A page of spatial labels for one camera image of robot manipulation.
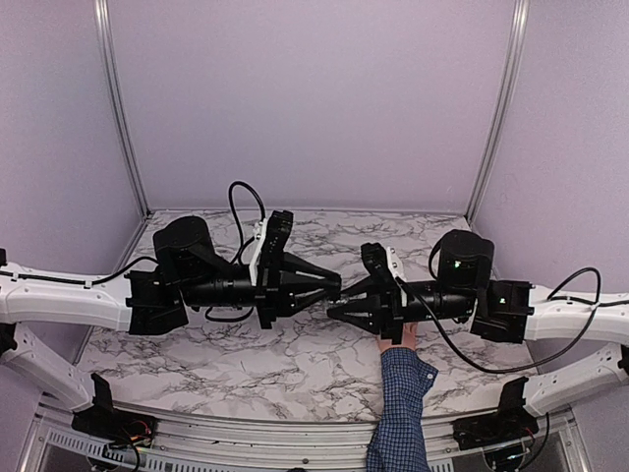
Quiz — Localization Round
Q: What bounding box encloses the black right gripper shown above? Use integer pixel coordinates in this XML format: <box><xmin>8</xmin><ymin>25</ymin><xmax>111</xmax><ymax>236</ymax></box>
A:
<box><xmin>326</xmin><ymin>276</ymin><xmax>478</xmax><ymax>348</ymax></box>

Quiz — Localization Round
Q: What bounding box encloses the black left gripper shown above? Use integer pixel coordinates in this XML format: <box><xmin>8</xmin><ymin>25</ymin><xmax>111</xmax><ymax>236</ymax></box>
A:
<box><xmin>180</xmin><ymin>253</ymin><xmax>342</xmax><ymax>331</ymax></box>

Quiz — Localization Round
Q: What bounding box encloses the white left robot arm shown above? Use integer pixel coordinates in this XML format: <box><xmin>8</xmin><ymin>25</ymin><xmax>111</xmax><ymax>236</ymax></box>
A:
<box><xmin>1</xmin><ymin>211</ymin><xmax>341</xmax><ymax>438</ymax></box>

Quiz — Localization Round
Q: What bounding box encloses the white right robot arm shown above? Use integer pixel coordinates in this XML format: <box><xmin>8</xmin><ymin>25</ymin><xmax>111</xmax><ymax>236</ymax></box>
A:
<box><xmin>327</xmin><ymin>230</ymin><xmax>628</xmax><ymax>441</ymax></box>

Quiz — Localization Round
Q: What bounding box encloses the blue checkered sleeve forearm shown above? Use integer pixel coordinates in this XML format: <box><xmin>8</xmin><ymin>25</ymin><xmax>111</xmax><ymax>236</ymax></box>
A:
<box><xmin>366</xmin><ymin>347</ymin><xmax>438</xmax><ymax>471</ymax></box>

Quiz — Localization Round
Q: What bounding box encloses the person's hand with long nails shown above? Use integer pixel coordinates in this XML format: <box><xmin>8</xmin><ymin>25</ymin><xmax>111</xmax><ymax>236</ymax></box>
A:
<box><xmin>377</xmin><ymin>323</ymin><xmax>418</xmax><ymax>354</ymax></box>

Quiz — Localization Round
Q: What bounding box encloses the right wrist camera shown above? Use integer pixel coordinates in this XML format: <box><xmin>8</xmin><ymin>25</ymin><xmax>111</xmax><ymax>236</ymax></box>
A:
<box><xmin>385</xmin><ymin>247</ymin><xmax>406</xmax><ymax>288</ymax></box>

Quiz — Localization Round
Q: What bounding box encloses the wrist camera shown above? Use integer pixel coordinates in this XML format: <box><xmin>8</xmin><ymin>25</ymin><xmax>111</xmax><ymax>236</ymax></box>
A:
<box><xmin>385</xmin><ymin>247</ymin><xmax>406</xmax><ymax>288</ymax></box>
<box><xmin>248</xmin><ymin>217</ymin><xmax>268</xmax><ymax>286</ymax></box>

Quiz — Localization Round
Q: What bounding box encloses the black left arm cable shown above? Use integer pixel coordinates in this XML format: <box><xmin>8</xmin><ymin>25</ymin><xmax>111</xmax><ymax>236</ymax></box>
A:
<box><xmin>203</xmin><ymin>180</ymin><xmax>266</xmax><ymax>324</ymax></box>

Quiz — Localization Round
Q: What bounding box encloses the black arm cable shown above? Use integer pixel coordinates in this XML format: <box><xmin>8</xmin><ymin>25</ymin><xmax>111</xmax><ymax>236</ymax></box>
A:
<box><xmin>392</xmin><ymin>267</ymin><xmax>629</xmax><ymax>375</ymax></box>
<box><xmin>203</xmin><ymin>180</ymin><xmax>266</xmax><ymax>324</ymax></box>

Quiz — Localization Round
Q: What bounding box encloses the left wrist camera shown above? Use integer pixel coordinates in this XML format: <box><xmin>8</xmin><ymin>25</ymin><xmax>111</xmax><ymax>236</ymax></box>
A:
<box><xmin>248</xmin><ymin>217</ymin><xmax>268</xmax><ymax>286</ymax></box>

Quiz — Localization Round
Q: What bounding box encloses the aluminium front rail frame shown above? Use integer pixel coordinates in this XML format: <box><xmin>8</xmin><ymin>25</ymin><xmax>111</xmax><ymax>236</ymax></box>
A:
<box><xmin>17</xmin><ymin>394</ymin><xmax>592</xmax><ymax>471</ymax></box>

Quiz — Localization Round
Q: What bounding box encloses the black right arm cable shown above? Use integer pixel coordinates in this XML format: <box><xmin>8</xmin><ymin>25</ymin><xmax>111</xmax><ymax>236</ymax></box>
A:
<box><xmin>392</xmin><ymin>267</ymin><xmax>629</xmax><ymax>375</ymax></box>

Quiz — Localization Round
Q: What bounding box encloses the right aluminium corner post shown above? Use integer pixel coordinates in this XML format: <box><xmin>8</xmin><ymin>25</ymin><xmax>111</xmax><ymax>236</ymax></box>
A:
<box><xmin>465</xmin><ymin>0</ymin><xmax>531</xmax><ymax>227</ymax></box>

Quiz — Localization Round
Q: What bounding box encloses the aluminium corner post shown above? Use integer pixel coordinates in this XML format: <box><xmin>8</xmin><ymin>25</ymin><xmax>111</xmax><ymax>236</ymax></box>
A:
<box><xmin>94</xmin><ymin>0</ymin><xmax>151</xmax><ymax>219</ymax></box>
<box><xmin>465</xmin><ymin>0</ymin><xmax>531</xmax><ymax>227</ymax></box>

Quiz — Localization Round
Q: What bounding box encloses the left aluminium corner post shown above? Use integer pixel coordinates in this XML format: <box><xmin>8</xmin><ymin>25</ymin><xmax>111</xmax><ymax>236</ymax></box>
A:
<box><xmin>94</xmin><ymin>0</ymin><xmax>151</xmax><ymax>219</ymax></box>

